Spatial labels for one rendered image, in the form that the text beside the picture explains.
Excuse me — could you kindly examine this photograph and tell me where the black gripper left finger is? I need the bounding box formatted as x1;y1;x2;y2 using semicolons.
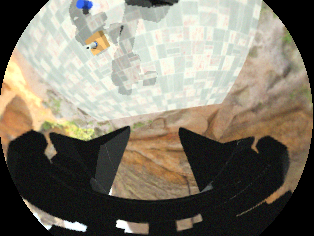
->
48;126;130;195

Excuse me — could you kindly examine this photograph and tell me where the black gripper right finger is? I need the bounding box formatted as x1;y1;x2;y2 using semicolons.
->
178;127;255;193

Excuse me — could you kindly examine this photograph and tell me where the tan wooden block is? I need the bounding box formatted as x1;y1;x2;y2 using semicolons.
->
84;30;110;55

